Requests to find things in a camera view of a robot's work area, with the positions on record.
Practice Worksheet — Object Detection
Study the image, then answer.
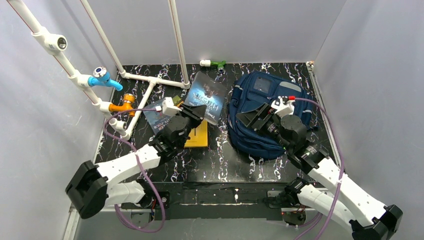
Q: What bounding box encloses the dark blue hardcover book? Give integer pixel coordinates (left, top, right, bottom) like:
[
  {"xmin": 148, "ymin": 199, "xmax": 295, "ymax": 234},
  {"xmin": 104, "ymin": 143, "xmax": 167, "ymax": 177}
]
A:
[{"xmin": 184, "ymin": 72, "xmax": 228, "ymax": 126}]

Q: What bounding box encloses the navy blue backpack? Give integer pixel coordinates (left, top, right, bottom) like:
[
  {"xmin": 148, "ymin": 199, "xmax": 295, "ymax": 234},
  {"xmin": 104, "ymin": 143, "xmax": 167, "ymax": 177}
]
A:
[{"xmin": 227, "ymin": 71, "xmax": 313, "ymax": 160}]

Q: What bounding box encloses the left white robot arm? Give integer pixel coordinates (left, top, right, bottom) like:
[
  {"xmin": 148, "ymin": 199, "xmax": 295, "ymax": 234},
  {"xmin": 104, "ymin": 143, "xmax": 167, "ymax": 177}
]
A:
[{"xmin": 65, "ymin": 104, "xmax": 207, "ymax": 219}]

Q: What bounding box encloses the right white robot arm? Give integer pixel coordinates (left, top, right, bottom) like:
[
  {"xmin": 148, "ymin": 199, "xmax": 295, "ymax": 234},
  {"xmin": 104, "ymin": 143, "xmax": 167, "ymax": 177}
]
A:
[{"xmin": 236, "ymin": 102, "xmax": 403, "ymax": 240}]

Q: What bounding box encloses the blue orange paperback book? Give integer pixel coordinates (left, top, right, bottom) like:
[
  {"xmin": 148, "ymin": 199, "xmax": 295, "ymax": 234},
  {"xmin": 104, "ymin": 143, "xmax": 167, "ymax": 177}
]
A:
[{"xmin": 171, "ymin": 95, "xmax": 184, "ymax": 108}]

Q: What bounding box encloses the yellow notebook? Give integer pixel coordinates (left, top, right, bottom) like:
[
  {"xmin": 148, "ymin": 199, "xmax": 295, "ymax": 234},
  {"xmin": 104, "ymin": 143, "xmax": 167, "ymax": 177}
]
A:
[{"xmin": 184, "ymin": 120, "xmax": 209, "ymax": 148}]

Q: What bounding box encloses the green white pipe fitting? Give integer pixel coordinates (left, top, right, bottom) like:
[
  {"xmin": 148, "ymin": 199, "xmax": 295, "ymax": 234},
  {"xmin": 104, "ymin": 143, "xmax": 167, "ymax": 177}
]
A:
[{"xmin": 199, "ymin": 59, "xmax": 227, "ymax": 74}]

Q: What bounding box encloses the orange plastic tap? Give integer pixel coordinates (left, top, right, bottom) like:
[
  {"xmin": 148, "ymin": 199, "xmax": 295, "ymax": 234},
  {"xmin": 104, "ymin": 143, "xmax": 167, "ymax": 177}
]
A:
[{"xmin": 107, "ymin": 93, "xmax": 136, "ymax": 113}]

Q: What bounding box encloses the blue plastic tap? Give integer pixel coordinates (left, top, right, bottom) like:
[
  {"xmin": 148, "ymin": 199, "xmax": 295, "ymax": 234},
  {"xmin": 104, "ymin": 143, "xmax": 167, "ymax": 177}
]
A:
[{"xmin": 87, "ymin": 66, "xmax": 123, "ymax": 91}]

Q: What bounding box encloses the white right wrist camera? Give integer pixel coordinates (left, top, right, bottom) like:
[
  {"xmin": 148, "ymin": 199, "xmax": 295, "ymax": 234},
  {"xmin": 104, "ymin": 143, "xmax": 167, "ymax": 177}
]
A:
[{"xmin": 271, "ymin": 96, "xmax": 295, "ymax": 118}]

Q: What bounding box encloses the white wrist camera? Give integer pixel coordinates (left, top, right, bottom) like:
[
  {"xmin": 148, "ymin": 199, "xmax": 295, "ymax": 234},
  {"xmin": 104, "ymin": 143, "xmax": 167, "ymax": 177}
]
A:
[
  {"xmin": 271, "ymin": 96, "xmax": 295, "ymax": 118},
  {"xmin": 154, "ymin": 97, "xmax": 182, "ymax": 117}
]

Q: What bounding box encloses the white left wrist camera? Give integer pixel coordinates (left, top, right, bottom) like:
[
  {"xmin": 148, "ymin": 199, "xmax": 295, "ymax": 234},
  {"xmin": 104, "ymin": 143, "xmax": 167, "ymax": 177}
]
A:
[{"xmin": 154, "ymin": 97, "xmax": 182, "ymax": 117}]

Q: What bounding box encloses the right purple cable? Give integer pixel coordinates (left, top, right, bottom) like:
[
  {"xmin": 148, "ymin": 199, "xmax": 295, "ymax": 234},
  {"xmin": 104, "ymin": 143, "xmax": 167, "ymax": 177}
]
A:
[{"xmin": 293, "ymin": 96, "xmax": 346, "ymax": 240}]

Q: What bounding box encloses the purple cable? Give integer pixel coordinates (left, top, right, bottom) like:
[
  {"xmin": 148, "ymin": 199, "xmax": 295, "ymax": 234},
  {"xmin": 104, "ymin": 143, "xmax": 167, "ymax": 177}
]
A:
[
  {"xmin": 103, "ymin": 105, "xmax": 167, "ymax": 234},
  {"xmin": 293, "ymin": 96, "xmax": 346, "ymax": 240}
]

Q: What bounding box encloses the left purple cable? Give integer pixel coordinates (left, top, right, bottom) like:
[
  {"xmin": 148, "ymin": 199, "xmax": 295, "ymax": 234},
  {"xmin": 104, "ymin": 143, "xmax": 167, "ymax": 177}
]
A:
[{"xmin": 103, "ymin": 105, "xmax": 167, "ymax": 234}]

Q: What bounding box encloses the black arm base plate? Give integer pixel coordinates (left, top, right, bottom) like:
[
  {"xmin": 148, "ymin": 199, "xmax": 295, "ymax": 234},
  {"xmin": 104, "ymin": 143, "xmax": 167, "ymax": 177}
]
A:
[{"xmin": 119, "ymin": 181, "xmax": 332, "ymax": 222}]

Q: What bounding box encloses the aluminium rail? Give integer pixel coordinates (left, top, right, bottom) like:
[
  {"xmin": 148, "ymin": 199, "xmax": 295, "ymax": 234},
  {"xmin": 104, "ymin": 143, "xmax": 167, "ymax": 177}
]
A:
[{"xmin": 62, "ymin": 188, "xmax": 345, "ymax": 240}]

